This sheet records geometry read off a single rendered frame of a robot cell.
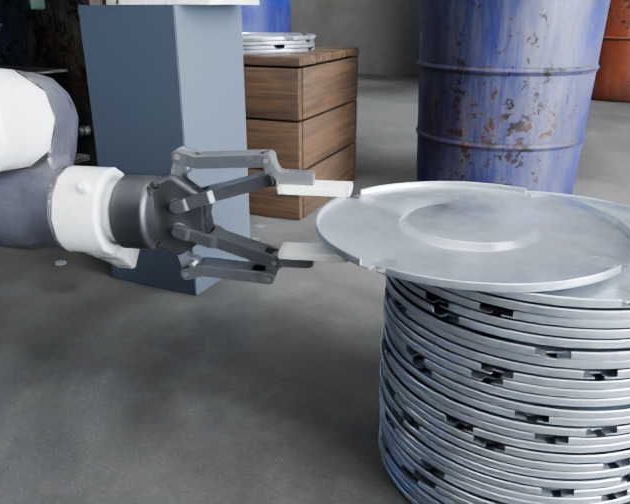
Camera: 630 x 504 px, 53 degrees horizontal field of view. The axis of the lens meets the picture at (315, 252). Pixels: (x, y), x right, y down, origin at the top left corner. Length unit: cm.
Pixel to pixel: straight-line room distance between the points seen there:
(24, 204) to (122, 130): 41
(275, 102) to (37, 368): 74
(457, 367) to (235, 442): 29
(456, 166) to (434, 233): 91
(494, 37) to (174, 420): 100
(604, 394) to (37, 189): 54
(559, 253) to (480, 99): 89
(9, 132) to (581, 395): 52
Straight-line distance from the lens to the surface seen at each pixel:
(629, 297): 53
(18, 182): 68
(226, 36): 107
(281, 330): 94
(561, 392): 53
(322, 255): 61
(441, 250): 55
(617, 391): 55
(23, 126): 63
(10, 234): 69
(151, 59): 99
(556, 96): 146
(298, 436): 73
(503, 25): 140
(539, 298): 49
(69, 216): 65
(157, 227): 65
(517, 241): 57
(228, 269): 64
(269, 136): 138
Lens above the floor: 45
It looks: 21 degrees down
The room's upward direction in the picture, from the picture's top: straight up
